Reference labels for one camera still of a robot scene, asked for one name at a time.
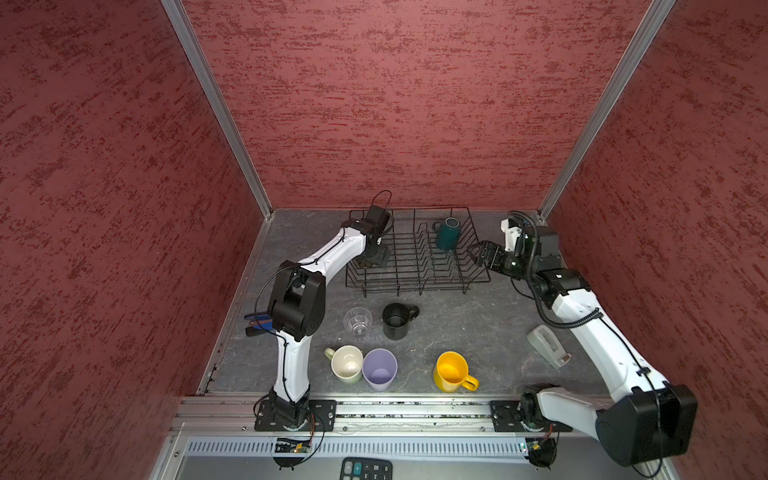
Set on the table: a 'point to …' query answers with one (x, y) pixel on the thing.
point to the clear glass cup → (357, 320)
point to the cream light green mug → (346, 363)
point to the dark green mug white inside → (447, 233)
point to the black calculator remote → (358, 468)
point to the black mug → (396, 318)
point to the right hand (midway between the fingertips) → (475, 258)
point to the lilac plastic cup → (379, 368)
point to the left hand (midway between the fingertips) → (369, 259)
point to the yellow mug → (451, 372)
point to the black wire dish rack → (428, 246)
